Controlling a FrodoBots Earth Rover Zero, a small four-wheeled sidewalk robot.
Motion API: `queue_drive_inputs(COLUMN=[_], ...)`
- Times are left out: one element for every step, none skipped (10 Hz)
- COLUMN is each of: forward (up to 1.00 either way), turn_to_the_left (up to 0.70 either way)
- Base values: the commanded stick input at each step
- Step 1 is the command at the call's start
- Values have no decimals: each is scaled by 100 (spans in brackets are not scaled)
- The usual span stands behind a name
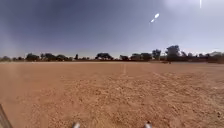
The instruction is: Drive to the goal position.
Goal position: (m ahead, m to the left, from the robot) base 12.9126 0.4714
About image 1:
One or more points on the row of trees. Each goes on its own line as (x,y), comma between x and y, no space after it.
(103,56)

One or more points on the robot's own part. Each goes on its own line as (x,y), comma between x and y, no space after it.
(147,125)
(76,125)

